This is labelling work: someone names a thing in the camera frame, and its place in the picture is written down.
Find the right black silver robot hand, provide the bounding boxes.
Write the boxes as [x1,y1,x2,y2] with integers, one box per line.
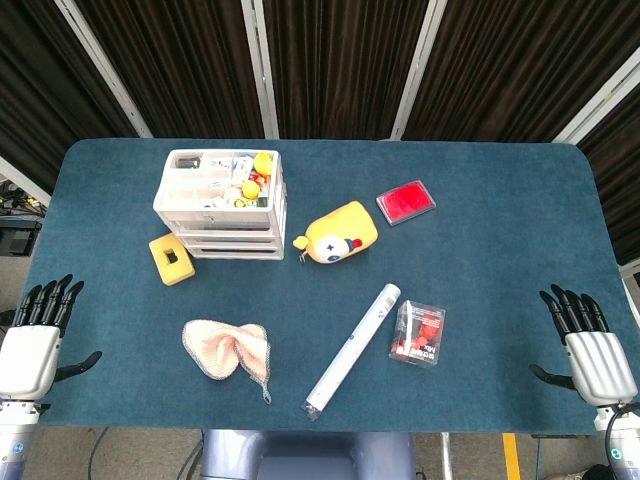
[528,283,639,407]

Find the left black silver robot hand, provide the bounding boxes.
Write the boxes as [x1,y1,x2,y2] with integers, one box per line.
[0,273,103,401]

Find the pink cloth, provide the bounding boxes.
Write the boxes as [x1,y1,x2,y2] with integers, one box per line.
[181,318,273,404]

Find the black equipment box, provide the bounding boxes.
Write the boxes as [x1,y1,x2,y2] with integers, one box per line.
[0,219,42,258]

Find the blue felt table mat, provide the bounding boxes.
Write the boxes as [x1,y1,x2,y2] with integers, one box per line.
[0,138,637,435]

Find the yellow sponge with hole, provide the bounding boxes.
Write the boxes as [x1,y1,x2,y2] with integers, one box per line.
[148,232,196,287]

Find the metal table leg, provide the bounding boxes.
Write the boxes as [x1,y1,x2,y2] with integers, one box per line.
[439,432,454,480]

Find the clear box with red print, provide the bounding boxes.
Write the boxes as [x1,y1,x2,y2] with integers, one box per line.
[388,299,447,367]

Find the white plastic drawer organizer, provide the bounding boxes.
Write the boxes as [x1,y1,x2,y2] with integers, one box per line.
[152,148,289,261]

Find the white rolled paper tube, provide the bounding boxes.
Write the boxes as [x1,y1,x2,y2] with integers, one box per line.
[302,283,402,422]

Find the red ink pad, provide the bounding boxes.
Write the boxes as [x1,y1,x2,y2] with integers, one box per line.
[375,179,437,227]

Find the yellow plush pencil case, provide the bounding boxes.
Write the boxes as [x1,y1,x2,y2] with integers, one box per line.
[292,200,380,265]

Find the blue-grey robot torso base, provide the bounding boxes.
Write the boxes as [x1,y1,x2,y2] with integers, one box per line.
[199,428,417,480]

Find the black pleated curtain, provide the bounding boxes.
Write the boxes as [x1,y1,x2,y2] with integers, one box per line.
[0,0,640,266]

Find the white metal frame post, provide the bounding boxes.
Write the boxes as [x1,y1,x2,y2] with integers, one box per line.
[552,47,640,145]
[389,0,449,141]
[0,155,51,206]
[53,0,154,139]
[240,0,280,140]

